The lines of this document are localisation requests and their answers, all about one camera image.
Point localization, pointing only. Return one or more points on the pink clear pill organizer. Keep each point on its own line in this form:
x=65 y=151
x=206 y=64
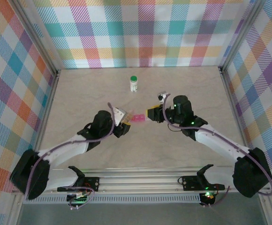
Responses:
x=138 y=118

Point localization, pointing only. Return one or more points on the white bottle green cap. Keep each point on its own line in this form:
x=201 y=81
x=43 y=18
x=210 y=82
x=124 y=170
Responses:
x=133 y=85

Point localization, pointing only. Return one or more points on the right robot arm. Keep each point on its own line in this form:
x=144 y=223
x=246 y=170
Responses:
x=220 y=145

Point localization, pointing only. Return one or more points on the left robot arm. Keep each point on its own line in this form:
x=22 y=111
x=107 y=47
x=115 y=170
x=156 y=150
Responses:
x=63 y=152

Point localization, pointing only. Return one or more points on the left controller board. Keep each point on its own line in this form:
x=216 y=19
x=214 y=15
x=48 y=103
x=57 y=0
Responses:
x=79 y=200

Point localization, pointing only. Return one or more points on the controller board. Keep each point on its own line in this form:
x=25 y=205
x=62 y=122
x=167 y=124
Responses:
x=79 y=200
x=207 y=195

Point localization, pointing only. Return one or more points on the right controller board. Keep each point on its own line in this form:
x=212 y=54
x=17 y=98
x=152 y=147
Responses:
x=207 y=195

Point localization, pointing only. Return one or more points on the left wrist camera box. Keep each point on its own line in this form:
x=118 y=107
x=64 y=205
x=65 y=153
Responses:
x=118 y=116

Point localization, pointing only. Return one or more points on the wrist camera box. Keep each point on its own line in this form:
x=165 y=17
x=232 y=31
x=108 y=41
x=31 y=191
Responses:
x=118 y=116
x=163 y=97

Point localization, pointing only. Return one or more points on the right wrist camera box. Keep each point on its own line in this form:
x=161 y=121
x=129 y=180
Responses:
x=163 y=97

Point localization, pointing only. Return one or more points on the aluminium side rail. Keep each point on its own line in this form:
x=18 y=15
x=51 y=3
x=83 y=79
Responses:
x=44 y=117
x=232 y=98

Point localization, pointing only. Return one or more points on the aluminium front rail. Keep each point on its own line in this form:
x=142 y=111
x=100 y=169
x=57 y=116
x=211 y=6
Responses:
x=138 y=181

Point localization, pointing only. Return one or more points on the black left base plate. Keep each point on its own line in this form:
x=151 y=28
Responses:
x=92 y=182

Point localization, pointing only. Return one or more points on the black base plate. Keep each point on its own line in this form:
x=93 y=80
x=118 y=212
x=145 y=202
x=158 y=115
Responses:
x=190 y=181
x=92 y=182

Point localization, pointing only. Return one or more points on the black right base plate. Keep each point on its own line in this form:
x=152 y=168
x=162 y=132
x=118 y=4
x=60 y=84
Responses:
x=190 y=181

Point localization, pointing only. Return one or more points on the aluminium rear frame post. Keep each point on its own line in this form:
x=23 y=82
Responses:
x=242 y=35
x=36 y=35

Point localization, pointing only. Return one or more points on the aluminium frame leg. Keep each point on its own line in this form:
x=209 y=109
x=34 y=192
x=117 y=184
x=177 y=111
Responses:
x=268 y=211
x=15 y=211

